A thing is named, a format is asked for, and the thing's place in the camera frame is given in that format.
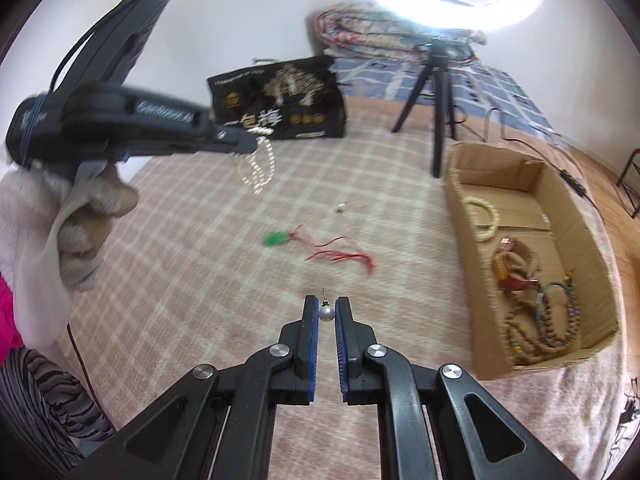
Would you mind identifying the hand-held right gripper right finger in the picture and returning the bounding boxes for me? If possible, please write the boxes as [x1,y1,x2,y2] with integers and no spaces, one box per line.
[334,296,581,480]

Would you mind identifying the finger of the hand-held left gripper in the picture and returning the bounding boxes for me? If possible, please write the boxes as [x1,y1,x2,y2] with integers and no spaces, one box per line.
[197,119,259,156]

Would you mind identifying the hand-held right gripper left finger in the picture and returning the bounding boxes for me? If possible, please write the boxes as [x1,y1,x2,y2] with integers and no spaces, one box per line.
[65,296,320,480]

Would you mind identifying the white pearl strand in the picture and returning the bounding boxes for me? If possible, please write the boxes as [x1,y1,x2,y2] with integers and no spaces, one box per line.
[234,127,277,194]

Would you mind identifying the long brown bead necklace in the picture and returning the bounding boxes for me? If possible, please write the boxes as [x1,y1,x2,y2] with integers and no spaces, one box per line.
[504,305,583,367]

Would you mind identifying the brown strap watch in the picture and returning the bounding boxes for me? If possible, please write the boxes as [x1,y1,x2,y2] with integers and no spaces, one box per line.
[491,239,542,292]

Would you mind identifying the cream bead bracelet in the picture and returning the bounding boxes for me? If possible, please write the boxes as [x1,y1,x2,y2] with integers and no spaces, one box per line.
[461,196,502,242]

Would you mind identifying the dark brown bead bracelet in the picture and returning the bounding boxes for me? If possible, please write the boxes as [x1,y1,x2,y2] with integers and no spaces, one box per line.
[545,272,582,346]

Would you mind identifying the cardboard box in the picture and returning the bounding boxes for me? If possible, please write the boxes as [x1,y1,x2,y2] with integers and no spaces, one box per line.
[444,142,619,382]

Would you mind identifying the person's left forearm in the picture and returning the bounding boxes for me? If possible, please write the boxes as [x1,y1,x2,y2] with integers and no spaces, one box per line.
[0,166,76,352]

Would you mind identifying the person's left hand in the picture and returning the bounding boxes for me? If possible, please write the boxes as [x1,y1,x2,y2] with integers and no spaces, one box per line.
[50,162,139,292]

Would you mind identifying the black snack bag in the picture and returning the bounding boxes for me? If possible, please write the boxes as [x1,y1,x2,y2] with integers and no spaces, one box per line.
[207,56,347,141]

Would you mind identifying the pink plaid blanket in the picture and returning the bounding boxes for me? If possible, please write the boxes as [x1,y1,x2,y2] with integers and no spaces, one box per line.
[55,92,631,480]

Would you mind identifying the folded floral quilt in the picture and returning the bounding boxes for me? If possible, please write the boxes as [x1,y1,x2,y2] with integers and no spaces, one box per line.
[315,2,487,61]

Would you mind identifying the black tripod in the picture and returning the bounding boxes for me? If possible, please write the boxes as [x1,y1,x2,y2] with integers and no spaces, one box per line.
[391,39,459,179]

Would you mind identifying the pink garment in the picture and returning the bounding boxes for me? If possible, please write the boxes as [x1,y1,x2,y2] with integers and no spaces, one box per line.
[0,275,27,354]

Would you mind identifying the blue patterned bed sheet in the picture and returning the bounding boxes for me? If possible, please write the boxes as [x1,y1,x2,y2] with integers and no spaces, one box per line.
[330,56,568,148]

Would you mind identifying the striped grey garment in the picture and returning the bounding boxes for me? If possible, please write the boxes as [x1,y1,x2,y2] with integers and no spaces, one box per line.
[0,347,119,479]

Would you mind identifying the black clothes rack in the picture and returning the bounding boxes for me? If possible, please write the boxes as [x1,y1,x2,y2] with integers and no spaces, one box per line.
[619,147,640,220]

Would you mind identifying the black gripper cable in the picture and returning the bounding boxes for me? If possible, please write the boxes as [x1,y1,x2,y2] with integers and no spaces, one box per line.
[52,0,156,83]

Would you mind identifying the green pendant on red cord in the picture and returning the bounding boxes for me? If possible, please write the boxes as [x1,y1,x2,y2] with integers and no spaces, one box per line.
[264,224,377,277]

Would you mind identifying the black ring light cable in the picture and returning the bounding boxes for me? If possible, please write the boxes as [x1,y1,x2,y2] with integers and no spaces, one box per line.
[457,104,603,213]

